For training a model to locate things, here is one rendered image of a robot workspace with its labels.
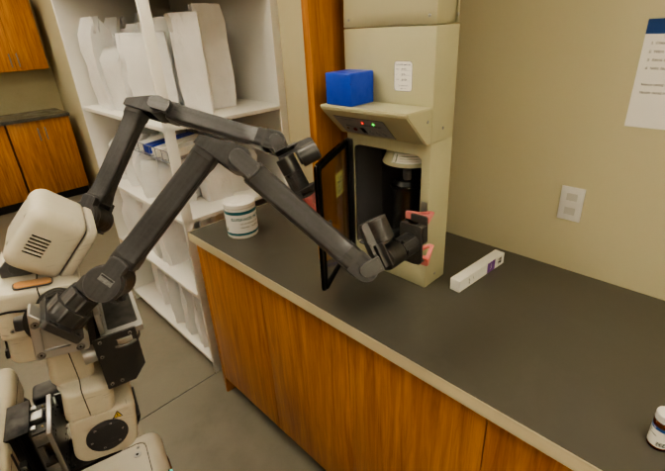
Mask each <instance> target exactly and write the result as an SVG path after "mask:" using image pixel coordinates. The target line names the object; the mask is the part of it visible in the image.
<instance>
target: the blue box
mask: <svg viewBox="0 0 665 471"><path fill-rule="evenodd" d="M326 89H327V104H330V105H338V106H345V107H353V106H358V105H362V104H366V103H371V102H373V70H366V69H344V70H338V71H331V72H326Z"/></svg>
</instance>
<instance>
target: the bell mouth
mask: <svg viewBox="0 0 665 471"><path fill-rule="evenodd" d="M382 160H383V162H384V163H385V164H387V165H389V166H393V167H398V168H422V161H421V159H420V158H419V157H418V156H417V155H413V154H408V153H402V152H397V151H393V150H388V149H387V151H386V153H385V155H384V157H383V159H382Z"/></svg>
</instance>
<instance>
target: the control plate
mask: <svg viewBox="0 0 665 471"><path fill-rule="evenodd" d="M333 116H334V117H335V118H336V119H337V120H338V121H339V122H340V123H341V125H342V126H343V127H344V128H345V129H346V130H347V131H348V132H353V133H358V134H364V135H370V136H375V137H381V138H387V139H393V140H395V138H394V136H393V135H392V134H391V132H390V131H389V130H388V128H387V127H386V126H385V125H384V123H383V122H378V121H370V120H363V119H356V118H349V117H343V116H336V115H333ZM361 122H362V123H363V124H364V125H362V124H361ZM372 124H374V125H375V126H372ZM347 127H349V128H350V129H348V128H347ZM353 128H357V131H355V130H354V129H353ZM360 128H363V129H364V130H365V131H366V132H367V133H364V132H363V131H362V130H361V129H360ZM369 130H370V131H372V132H371V133H369ZM376 132H378V134H376ZM382 133H385V134H384V135H382Z"/></svg>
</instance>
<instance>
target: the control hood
mask: <svg viewBox="0 0 665 471"><path fill-rule="evenodd" d="M321 109H322V110H323V111H324V112H325V113H326V114H327V115H328V116H329V117H330V119H331V120H332V121H333V122H334V123H335V124H336V125H337V126H338V127H339V128H340V130H341V131H342V132H347V133H352V134H357V133H353V132H348V131H347V130H346V129H345V128H344V127H343V126H342V125H341V123H340V122H339V121H338V120H337V119H336V118H335V117H334V116H333V115H336V116H343V117H349V118H356V119H363V120H370V121H378V122H383V123H384V125H385V126H386V127H387V128H388V130H389V131H390V132H391V134H392V135H393V136H394V138H395V140H393V139H387V138H381V137H375V136H370V137H375V138H380V139H386V140H392V141H403V142H408V143H414V144H420V145H429V144H430V141H431V119H432V108H430V107H420V106H411V105H401V104H391V103H381V102H371V103H366V104H362V105H358V106H353V107H345V106H338V105H330V104H327V103H325V104H321ZM358 135H363V134H358ZM364 136H369V135H364Z"/></svg>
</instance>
